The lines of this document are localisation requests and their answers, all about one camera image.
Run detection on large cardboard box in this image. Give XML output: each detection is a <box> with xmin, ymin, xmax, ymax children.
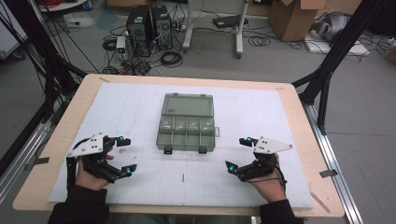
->
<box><xmin>268</xmin><ymin>0</ymin><xmax>329</xmax><ymax>43</ymax></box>

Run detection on white round table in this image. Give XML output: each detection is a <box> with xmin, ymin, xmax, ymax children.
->
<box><xmin>36</xmin><ymin>0</ymin><xmax>90</xmax><ymax>13</ymax></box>

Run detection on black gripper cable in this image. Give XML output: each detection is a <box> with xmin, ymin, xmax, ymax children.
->
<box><xmin>274</xmin><ymin>161</ymin><xmax>288</xmax><ymax>195</ymax></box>

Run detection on grey silver appliance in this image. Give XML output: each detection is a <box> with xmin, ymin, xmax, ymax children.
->
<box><xmin>310</xmin><ymin>11</ymin><xmax>352</xmax><ymax>42</ymax></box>

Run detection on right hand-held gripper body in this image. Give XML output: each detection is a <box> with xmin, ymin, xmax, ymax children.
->
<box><xmin>237</xmin><ymin>135</ymin><xmax>294</xmax><ymax>183</ymax></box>

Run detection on coiled black cable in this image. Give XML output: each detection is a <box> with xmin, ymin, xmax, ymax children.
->
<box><xmin>247</xmin><ymin>35</ymin><xmax>272</xmax><ymax>48</ymax></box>
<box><xmin>160</xmin><ymin>50</ymin><xmax>184</xmax><ymax>68</ymax></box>
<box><xmin>102</xmin><ymin>37</ymin><xmax>119</xmax><ymax>52</ymax></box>

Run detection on small cardboard box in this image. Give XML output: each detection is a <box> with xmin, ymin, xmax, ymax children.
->
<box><xmin>384</xmin><ymin>46</ymin><xmax>396</xmax><ymax>66</ymax></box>

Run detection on black computer tower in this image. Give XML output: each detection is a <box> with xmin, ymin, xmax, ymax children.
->
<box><xmin>150</xmin><ymin>5</ymin><xmax>174</xmax><ymax>51</ymax></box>
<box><xmin>125</xmin><ymin>5</ymin><xmax>154</xmax><ymax>58</ymax></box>

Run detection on person's right hand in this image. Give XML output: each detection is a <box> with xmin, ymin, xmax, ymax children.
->
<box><xmin>247</xmin><ymin>153</ymin><xmax>288</xmax><ymax>203</ymax></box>

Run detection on white stand leg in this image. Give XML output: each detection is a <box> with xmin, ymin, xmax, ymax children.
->
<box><xmin>182</xmin><ymin>0</ymin><xmax>196</xmax><ymax>51</ymax></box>
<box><xmin>234</xmin><ymin>0</ymin><xmax>250</xmax><ymax>60</ymax></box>

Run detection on white grid mat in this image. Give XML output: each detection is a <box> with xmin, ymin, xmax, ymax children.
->
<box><xmin>48</xmin><ymin>81</ymin><xmax>315</xmax><ymax>210</ymax></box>

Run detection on black flat device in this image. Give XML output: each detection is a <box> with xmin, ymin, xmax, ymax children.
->
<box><xmin>212</xmin><ymin>14</ymin><xmax>249</xmax><ymax>30</ymax></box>

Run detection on person's left hand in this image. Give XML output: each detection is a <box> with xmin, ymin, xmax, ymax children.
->
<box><xmin>75</xmin><ymin>153</ymin><xmax>115</xmax><ymax>191</ymax></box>

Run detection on green transparent compartment box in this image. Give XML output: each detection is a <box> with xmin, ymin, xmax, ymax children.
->
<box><xmin>155</xmin><ymin>92</ymin><xmax>221</xmax><ymax>155</ymax></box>

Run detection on small white power box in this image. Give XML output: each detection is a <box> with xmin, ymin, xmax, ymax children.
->
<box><xmin>116</xmin><ymin>35</ymin><xmax>127</xmax><ymax>54</ymax></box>

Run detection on aluminium rail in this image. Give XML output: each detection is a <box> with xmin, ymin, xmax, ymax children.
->
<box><xmin>302</xmin><ymin>102</ymin><xmax>364</xmax><ymax>224</ymax></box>
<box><xmin>0</xmin><ymin>122</ymin><xmax>52</xmax><ymax>203</ymax></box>

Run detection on black gripper strap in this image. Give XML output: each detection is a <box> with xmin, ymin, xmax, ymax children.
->
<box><xmin>65</xmin><ymin>156</ymin><xmax>78</xmax><ymax>194</ymax></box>

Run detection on black metal frame stand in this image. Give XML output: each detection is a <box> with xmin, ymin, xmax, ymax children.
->
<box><xmin>0</xmin><ymin>0</ymin><xmax>89</xmax><ymax>175</ymax></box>
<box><xmin>291</xmin><ymin>0</ymin><xmax>387</xmax><ymax>136</ymax></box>

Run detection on white flat board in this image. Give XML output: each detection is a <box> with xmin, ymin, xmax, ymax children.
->
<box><xmin>304</xmin><ymin>38</ymin><xmax>372</xmax><ymax>57</ymax></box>

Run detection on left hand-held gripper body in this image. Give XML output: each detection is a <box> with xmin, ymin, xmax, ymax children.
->
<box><xmin>66</xmin><ymin>133</ymin><xmax>123</xmax><ymax>184</ymax></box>

